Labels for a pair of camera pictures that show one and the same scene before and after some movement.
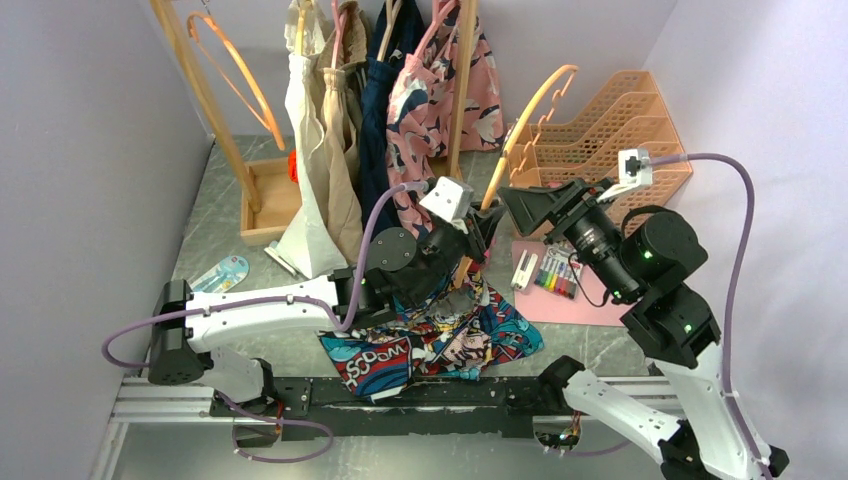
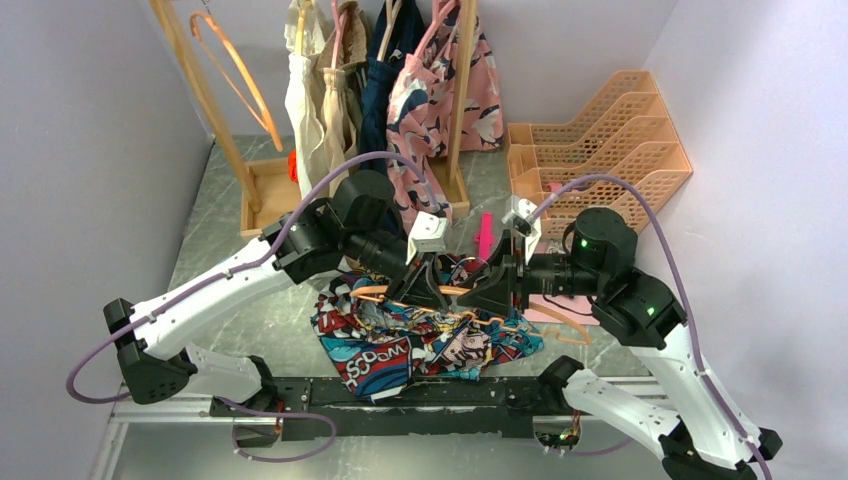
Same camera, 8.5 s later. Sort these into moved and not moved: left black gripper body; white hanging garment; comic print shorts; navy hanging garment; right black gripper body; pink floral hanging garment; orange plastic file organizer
Moved: right black gripper body; left black gripper body
Not moved: navy hanging garment; orange plastic file organizer; comic print shorts; white hanging garment; pink floral hanging garment
